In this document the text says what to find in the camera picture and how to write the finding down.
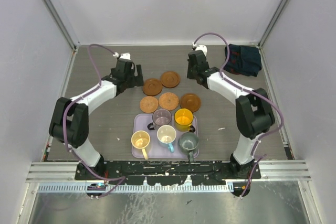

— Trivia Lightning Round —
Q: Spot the lilac plastic tray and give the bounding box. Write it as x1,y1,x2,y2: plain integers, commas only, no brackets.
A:
131,113,198,160

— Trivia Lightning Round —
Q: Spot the purple translucent cup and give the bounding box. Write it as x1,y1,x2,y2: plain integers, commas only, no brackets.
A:
147,109,172,130

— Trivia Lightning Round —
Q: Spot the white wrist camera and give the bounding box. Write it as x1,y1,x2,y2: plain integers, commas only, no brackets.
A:
119,52,131,60
193,45,207,56

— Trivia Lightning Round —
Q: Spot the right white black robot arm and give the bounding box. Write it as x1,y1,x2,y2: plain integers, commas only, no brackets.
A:
187,50,275,179

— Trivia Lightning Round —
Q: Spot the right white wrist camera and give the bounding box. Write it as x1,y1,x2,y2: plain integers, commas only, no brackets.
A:
193,45,207,56

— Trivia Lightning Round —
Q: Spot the grey green cup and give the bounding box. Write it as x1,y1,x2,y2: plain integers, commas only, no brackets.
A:
178,132,199,163

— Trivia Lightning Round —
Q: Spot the wooden coaster back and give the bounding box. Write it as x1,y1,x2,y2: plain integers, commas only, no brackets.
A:
160,71,181,88

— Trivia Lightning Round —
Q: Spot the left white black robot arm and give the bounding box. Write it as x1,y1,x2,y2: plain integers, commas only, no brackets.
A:
49,58,144,180

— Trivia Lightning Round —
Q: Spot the dark wooden coaster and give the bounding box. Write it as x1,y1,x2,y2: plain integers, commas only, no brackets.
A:
142,78,163,96

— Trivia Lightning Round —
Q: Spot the grey slotted cable duct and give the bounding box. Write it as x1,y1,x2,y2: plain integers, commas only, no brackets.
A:
37,183,234,194

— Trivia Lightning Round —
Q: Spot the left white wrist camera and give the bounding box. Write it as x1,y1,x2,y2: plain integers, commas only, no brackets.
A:
119,52,131,60

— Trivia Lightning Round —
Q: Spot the cream yellow cup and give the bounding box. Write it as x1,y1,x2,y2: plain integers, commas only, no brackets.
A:
131,131,151,160

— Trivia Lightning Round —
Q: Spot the aluminium rail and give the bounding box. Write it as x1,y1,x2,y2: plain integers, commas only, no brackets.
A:
26,160,311,182

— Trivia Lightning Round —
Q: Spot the dark blue folded cloth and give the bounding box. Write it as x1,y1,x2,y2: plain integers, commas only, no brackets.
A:
224,44,262,77

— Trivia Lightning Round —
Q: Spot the woven rattan coaster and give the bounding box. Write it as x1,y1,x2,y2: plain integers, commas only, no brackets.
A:
140,96,159,113
159,92,179,111

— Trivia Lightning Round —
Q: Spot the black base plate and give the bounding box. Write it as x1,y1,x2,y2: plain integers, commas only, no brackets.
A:
75,159,262,186

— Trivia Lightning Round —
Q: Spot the white cup blue handle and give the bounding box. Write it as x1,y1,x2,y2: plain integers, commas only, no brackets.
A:
156,125,177,153

